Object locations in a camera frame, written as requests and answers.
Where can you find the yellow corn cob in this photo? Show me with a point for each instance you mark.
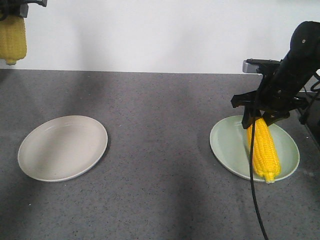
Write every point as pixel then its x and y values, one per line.
pixel 265 160
pixel 13 44

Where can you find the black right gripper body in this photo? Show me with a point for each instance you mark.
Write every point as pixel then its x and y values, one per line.
pixel 277 91

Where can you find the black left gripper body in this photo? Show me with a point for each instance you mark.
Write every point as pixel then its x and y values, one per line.
pixel 18 8

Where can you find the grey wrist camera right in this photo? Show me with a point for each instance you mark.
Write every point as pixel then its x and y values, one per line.
pixel 259 66

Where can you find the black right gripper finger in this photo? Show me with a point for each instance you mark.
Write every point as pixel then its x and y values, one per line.
pixel 271 118
pixel 250 115

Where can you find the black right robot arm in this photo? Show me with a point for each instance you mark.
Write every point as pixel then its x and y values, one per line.
pixel 304 49

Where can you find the black gas stove top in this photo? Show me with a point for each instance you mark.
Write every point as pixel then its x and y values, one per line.
pixel 313 121

